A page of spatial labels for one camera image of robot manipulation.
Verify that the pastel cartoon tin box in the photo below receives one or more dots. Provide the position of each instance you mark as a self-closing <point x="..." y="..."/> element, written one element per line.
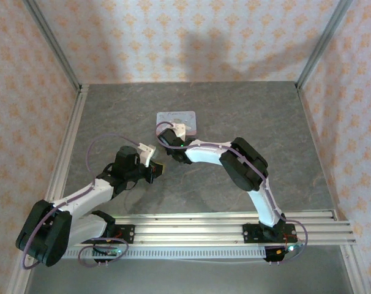
<point x="190" y="118"/>

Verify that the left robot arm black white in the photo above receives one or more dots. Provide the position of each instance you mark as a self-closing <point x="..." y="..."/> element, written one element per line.
<point x="81" y="196"/>

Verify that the left controller circuit board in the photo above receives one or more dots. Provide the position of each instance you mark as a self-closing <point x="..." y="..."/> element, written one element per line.
<point x="110" y="251"/>

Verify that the controller circuit board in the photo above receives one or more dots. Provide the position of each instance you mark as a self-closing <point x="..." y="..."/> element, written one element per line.
<point x="291" y="248"/>
<point x="110" y="251"/>

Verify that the right controller circuit board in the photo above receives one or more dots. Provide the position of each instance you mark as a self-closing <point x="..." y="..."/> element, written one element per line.
<point x="291" y="248"/>

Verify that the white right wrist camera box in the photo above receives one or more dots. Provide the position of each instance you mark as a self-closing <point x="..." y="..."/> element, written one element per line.
<point x="178" y="129"/>

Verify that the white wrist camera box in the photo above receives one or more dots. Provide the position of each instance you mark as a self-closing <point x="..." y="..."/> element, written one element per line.
<point x="147" y="153"/>
<point x="178" y="129"/>

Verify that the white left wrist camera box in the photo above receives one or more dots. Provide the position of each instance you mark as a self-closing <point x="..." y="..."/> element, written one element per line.
<point x="147" y="153"/>

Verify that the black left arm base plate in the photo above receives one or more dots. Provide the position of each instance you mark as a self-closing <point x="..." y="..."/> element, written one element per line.
<point x="127" y="234"/>

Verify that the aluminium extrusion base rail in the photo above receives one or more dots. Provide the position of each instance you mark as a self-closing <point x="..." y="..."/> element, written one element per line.
<point x="188" y="232"/>

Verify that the aluminium side rail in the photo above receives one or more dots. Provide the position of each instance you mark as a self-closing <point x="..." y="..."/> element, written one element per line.
<point x="73" y="122"/>
<point x="314" y="147"/>

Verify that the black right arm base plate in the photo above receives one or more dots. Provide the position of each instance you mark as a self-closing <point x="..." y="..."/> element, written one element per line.
<point x="251" y="232"/>

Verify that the aluminium frame post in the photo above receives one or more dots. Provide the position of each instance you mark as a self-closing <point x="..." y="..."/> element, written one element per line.
<point x="55" y="46"/>
<point x="321" y="46"/>

